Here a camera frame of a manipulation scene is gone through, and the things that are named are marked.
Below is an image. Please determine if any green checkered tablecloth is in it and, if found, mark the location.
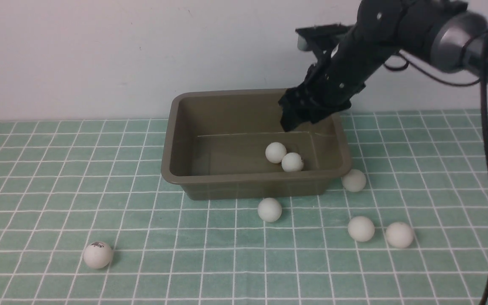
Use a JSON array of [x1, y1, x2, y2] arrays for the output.
[[0, 110, 488, 305]]

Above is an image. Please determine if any brown plastic bin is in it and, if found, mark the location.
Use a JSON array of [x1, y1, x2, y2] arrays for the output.
[[161, 89, 353, 200]]

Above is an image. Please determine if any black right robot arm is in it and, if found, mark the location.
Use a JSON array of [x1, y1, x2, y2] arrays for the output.
[[278, 0, 488, 132]]

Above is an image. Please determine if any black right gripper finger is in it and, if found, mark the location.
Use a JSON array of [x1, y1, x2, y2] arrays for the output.
[[308, 100, 351, 124], [279, 88, 308, 133]]

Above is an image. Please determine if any white logo ping-pong ball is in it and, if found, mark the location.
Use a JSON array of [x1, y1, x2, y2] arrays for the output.
[[83, 241, 114, 269], [281, 152, 304, 172]]

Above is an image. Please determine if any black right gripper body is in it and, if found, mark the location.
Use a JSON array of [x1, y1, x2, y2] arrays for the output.
[[296, 26, 397, 109]]

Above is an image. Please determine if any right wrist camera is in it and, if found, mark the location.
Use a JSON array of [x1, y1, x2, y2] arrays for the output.
[[296, 23, 352, 52]]

